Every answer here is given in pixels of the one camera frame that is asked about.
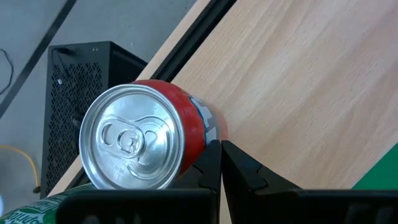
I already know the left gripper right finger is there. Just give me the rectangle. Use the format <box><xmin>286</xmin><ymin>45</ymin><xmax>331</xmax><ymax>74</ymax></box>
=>
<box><xmin>221</xmin><ymin>139</ymin><xmax>398</xmax><ymax>224</ymax></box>

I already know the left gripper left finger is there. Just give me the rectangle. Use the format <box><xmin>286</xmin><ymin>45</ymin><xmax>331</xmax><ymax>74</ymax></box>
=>
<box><xmin>55</xmin><ymin>139</ymin><xmax>222</xmax><ymax>224</ymax></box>

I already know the red Fanta can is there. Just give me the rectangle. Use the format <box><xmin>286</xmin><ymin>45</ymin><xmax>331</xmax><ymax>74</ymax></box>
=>
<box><xmin>78</xmin><ymin>79</ymin><xmax>230</xmax><ymax>191</ymax></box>

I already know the green Sprite can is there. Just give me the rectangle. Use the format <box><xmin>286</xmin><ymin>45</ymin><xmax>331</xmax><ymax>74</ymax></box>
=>
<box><xmin>0</xmin><ymin>182</ymin><xmax>96</xmax><ymax>224</ymax></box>

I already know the green table mat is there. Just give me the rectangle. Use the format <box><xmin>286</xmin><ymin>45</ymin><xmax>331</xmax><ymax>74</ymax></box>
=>
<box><xmin>352</xmin><ymin>142</ymin><xmax>398</xmax><ymax>190</ymax></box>

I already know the black mesh computer case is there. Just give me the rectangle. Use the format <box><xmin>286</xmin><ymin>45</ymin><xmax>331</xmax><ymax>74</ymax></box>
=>
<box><xmin>39</xmin><ymin>40</ymin><xmax>149</xmax><ymax>199</ymax></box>

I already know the yellow cable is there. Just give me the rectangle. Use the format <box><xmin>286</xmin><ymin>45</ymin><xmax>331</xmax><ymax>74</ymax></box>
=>
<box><xmin>0</xmin><ymin>144</ymin><xmax>42</xmax><ymax>194</ymax></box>

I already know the thin black floor cable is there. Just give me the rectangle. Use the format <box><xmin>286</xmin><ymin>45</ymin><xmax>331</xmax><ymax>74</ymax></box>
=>
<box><xmin>0</xmin><ymin>48</ymin><xmax>15</xmax><ymax>96</ymax></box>

